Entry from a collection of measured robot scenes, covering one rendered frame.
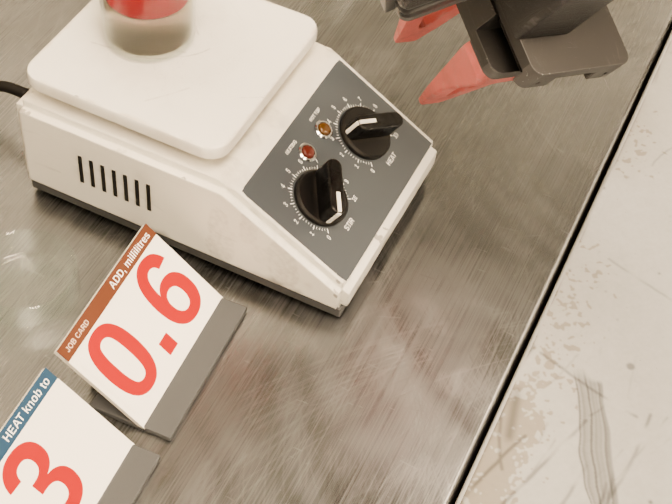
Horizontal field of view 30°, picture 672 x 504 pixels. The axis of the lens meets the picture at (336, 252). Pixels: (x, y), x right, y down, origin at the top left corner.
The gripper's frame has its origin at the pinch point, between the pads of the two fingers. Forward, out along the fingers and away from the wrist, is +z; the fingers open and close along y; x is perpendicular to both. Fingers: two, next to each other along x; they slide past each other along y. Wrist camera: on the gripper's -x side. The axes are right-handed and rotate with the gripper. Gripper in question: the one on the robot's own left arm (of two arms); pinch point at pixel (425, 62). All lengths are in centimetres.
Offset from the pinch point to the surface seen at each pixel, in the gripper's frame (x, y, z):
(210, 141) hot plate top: -9.7, 0.1, 6.4
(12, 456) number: -22.6, 11.9, 11.0
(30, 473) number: -22.0, 12.9, 11.2
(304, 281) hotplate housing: -5.7, 7.8, 8.6
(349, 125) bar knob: -0.8, 0.4, 6.4
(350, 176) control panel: -1.3, 3.0, 7.3
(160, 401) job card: -14.1, 11.2, 12.0
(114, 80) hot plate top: -11.7, -5.2, 9.8
